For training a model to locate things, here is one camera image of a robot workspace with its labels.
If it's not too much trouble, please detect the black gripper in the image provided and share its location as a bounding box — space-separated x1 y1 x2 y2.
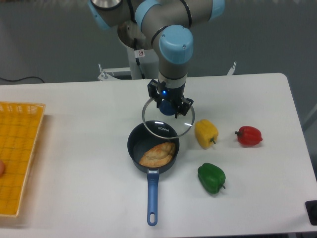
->
147 79 194 118

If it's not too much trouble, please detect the dark blue saucepan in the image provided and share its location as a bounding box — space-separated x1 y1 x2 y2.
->
127 120 180 226

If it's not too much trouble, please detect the baked pastry turnover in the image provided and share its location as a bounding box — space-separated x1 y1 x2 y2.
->
139 142 176 168

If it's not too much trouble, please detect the black device at table edge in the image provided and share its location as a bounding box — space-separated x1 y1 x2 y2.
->
305 200 317 226

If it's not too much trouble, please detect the red bell pepper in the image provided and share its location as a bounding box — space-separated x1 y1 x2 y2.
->
235 126 263 146

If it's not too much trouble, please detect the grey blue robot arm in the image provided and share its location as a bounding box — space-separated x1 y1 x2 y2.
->
88 0 225 117

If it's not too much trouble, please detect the glass lid blue knob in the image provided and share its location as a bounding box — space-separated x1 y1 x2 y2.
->
142 99 195 139

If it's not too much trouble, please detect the yellow woven basket tray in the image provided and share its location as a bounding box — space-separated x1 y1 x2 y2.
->
0 101 46 217

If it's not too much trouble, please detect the green bell pepper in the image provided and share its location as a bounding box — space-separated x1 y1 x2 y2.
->
198 163 226 194

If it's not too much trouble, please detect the black cable on floor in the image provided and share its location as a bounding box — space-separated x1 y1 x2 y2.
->
0 76 45 84

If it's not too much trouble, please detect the white metal base frame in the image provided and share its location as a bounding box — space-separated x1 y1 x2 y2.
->
97 61 237 82

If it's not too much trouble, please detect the yellow bell pepper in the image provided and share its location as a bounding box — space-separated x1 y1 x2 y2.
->
194 119 218 149

